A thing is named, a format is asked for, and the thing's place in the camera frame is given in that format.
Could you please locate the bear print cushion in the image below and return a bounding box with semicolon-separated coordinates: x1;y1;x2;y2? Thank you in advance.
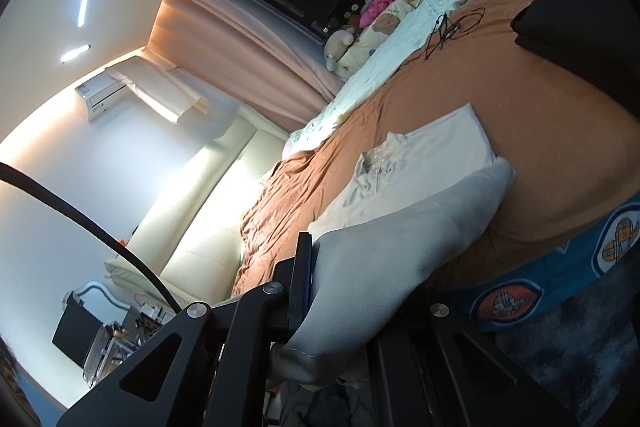
335;0;433;80

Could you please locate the stack of black folded clothes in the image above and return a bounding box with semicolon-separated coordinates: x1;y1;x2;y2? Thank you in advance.
510;0;636;108

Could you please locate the pink curtain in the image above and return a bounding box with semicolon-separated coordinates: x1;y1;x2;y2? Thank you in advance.
150;0;346;132

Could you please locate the white quilt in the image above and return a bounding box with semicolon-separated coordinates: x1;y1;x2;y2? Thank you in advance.
282;0;481;158

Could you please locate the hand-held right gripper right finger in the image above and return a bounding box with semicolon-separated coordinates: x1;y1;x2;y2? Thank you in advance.
370;302;591;427

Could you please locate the white air conditioner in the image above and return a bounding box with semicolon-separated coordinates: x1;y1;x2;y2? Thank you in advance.
75;72;128;122

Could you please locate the teal printed bed sheet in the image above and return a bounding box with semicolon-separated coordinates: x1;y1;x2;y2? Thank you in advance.
467;197;640;333

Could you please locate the clear plastic organizer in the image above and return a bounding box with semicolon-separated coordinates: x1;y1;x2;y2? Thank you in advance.
82;307;166;388

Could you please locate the pink cloth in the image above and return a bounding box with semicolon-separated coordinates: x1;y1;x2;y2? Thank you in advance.
361;0;396;28

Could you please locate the thin black cable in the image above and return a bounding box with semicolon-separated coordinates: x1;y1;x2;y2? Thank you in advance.
425;7;486;60

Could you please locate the black box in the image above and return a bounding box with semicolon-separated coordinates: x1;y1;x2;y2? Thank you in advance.
52;292;108;365

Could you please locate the beige plush toy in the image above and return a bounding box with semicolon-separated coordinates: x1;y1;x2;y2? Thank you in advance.
322;29;358;72

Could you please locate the ceiling spotlight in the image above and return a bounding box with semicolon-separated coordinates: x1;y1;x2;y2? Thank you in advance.
61;43;92;62

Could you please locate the beige zip jacket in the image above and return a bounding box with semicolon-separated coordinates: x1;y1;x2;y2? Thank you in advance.
272;103;517;390

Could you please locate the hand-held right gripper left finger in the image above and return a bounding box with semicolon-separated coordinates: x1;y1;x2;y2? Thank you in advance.
55;232;313;427

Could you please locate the cream padded headboard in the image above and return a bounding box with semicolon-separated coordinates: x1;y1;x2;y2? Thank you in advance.
104;104;291;308

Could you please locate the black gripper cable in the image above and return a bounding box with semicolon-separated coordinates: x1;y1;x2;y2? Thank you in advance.
0;162;183;313

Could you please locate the brown bed blanket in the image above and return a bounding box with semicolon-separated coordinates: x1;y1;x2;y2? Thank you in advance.
232;0;640;298

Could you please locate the person's right leg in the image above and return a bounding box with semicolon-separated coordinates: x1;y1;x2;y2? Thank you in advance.
272;382;373;427

